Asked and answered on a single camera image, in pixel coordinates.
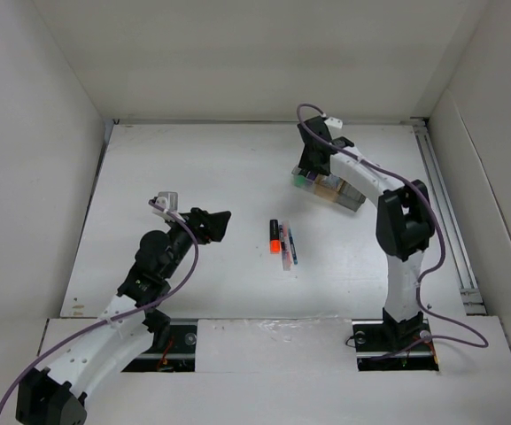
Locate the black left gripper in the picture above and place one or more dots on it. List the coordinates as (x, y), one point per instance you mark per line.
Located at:
(212, 225)

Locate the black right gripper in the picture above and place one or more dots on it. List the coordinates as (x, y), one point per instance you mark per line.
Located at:
(305, 162)

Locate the green highlighter marker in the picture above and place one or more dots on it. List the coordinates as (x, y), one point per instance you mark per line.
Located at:
(299, 180)

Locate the orange highlighter marker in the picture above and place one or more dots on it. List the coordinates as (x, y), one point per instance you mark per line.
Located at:
(274, 237)

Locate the teal pen clear cap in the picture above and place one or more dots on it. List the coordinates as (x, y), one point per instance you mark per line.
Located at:
(293, 251)

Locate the purple highlighter marker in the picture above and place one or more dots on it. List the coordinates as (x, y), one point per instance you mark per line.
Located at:
(311, 176)

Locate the clear jar of paper clips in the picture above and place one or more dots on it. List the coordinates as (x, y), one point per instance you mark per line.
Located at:
(332, 182)

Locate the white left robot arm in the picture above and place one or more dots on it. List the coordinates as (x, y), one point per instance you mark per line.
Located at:
(130, 325)

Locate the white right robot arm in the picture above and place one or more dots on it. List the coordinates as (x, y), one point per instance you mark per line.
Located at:
(403, 224)

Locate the clear plastic bin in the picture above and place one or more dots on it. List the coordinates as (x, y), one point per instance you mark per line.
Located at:
(309, 186)

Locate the amber plastic bin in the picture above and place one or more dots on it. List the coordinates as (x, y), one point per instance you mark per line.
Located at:
(321, 190)

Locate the grey smoked plastic bin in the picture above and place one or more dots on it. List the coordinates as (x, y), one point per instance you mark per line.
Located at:
(349, 197)

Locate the pink pen clear cap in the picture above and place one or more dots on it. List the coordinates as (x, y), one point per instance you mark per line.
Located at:
(285, 236)

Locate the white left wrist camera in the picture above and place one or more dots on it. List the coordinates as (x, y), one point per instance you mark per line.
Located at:
(165, 204)

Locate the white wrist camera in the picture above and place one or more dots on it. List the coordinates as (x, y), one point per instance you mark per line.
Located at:
(165, 204)
(332, 122)

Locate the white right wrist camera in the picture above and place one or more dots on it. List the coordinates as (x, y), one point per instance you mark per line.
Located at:
(332, 122)

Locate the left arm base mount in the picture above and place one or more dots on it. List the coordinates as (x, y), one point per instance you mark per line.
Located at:
(178, 355)

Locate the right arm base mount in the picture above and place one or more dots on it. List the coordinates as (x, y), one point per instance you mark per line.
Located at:
(376, 350)

